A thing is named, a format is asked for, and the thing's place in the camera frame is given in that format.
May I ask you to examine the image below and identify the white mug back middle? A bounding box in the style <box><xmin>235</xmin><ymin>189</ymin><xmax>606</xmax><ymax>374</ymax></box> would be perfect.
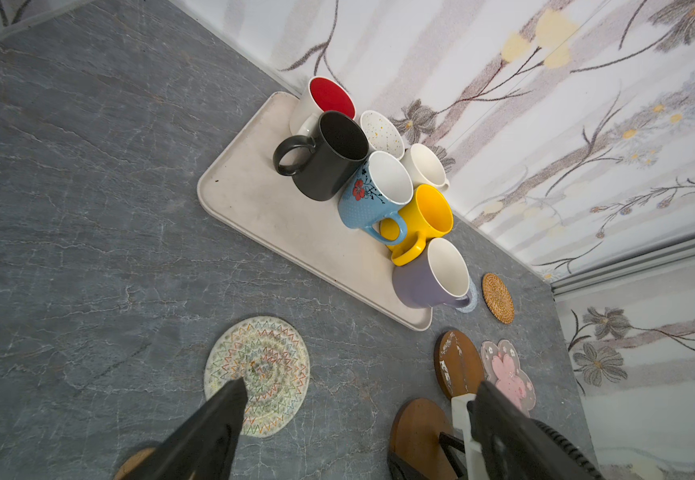
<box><xmin>359</xmin><ymin>110</ymin><xmax>405</xmax><ymax>160</ymax></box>

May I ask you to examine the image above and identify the plain round wooden coaster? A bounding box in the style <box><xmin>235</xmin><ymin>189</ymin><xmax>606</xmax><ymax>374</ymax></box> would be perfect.
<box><xmin>387</xmin><ymin>398</ymin><xmax>457</xmax><ymax>479</ymax></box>

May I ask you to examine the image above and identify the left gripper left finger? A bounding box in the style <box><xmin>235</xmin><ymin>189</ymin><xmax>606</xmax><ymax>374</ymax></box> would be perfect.
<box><xmin>123</xmin><ymin>378</ymin><xmax>248</xmax><ymax>479</ymax></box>

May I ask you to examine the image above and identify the red interior mug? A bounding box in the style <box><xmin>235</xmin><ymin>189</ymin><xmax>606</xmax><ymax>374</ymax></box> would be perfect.
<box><xmin>289</xmin><ymin>76</ymin><xmax>357</xmax><ymax>135</ymax></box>

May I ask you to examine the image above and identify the black mug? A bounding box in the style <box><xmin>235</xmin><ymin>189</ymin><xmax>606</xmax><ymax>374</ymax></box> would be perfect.
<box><xmin>273</xmin><ymin>111</ymin><xmax>369</xmax><ymax>201</ymax></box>

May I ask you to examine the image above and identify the rattan woven round coaster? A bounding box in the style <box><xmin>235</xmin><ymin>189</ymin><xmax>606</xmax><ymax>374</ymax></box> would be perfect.
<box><xmin>481</xmin><ymin>273</ymin><xmax>515</xmax><ymax>324</ymax></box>

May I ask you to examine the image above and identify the glossy brown round coaster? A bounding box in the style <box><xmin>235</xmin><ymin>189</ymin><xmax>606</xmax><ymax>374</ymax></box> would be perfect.
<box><xmin>433</xmin><ymin>329</ymin><xmax>485</xmax><ymax>399</ymax></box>

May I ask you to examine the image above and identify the purple mug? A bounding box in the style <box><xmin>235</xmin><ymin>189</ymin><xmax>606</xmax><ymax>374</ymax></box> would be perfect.
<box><xmin>393</xmin><ymin>238</ymin><xmax>471</xmax><ymax>309</ymax></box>

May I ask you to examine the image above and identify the right corner aluminium post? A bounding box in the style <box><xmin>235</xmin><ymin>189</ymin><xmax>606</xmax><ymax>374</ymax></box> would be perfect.
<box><xmin>551</xmin><ymin>237</ymin><xmax>695</xmax><ymax>296</ymax></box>

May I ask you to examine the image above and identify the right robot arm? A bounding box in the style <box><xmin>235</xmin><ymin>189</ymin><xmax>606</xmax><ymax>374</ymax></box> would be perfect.
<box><xmin>533</xmin><ymin>419</ymin><xmax>605</xmax><ymax>480</ymax></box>

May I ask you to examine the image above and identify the beige serving tray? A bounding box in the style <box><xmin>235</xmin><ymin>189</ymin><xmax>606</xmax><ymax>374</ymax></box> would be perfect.
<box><xmin>197</xmin><ymin>91</ymin><xmax>433</xmax><ymax>331</ymax></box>

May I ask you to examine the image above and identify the yellow mug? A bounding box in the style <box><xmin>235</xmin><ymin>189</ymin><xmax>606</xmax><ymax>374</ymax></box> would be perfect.
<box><xmin>389</xmin><ymin>184</ymin><xmax>453</xmax><ymax>266</ymax></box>

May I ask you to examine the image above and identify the light blue mug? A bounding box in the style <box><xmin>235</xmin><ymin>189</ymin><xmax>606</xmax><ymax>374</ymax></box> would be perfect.
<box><xmin>338</xmin><ymin>151</ymin><xmax>413</xmax><ymax>246</ymax></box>

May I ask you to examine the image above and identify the brown paw print coaster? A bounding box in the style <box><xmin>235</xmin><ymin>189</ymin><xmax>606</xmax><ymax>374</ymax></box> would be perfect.
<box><xmin>114</xmin><ymin>447</ymin><xmax>156</xmax><ymax>480</ymax></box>

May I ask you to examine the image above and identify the pink flower silicone coaster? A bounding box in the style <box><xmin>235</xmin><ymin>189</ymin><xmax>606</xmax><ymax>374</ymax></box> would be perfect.
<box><xmin>481</xmin><ymin>339</ymin><xmax>537</xmax><ymax>416</ymax></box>

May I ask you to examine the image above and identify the white mug with handle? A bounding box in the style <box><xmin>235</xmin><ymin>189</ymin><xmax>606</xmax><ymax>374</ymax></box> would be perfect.
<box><xmin>401</xmin><ymin>143</ymin><xmax>449</xmax><ymax>193</ymax></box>

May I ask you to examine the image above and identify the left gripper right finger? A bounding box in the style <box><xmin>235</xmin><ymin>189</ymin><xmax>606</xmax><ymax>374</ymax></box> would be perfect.
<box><xmin>467</xmin><ymin>381</ymin><xmax>589</xmax><ymax>480</ymax></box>

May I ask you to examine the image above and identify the white patterned round coaster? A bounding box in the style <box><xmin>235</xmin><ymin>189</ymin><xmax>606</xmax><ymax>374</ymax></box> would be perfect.
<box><xmin>204</xmin><ymin>316</ymin><xmax>311</xmax><ymax>438</ymax></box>

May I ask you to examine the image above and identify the blue woven round coaster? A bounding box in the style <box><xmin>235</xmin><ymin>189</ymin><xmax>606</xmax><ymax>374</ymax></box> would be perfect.
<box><xmin>457</xmin><ymin>280</ymin><xmax>479</xmax><ymax>313</ymax></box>

